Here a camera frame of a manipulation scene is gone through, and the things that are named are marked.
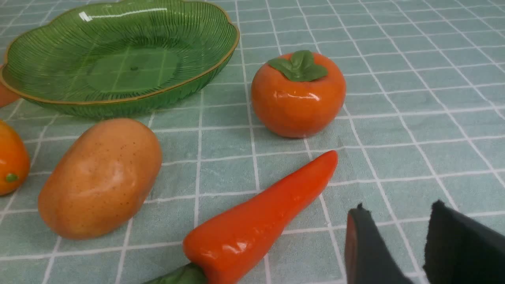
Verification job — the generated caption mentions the brown toy potato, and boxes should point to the brown toy potato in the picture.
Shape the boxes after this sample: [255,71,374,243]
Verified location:
[37,118,162,240]

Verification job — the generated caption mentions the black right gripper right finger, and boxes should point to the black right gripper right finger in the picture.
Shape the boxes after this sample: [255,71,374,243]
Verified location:
[423,200,505,284]

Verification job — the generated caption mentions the orange yellow toy mango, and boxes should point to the orange yellow toy mango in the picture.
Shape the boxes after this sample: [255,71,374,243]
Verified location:
[0,120,30,196]

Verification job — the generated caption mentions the orange toy carrot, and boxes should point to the orange toy carrot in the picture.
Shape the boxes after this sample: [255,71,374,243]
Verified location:
[143,150,339,284]

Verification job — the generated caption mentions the green glass leaf plate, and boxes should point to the green glass leaf plate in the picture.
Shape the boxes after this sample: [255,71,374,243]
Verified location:
[1,0,240,119]

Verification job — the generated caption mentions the orange foam cube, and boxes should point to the orange foam cube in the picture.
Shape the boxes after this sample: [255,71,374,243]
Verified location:
[0,82,19,108]

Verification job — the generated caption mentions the orange toy persimmon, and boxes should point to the orange toy persimmon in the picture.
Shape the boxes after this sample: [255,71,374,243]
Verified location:
[251,50,346,138]

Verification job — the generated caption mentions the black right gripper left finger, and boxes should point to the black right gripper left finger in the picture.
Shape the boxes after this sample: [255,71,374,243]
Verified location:
[344,203,412,284]

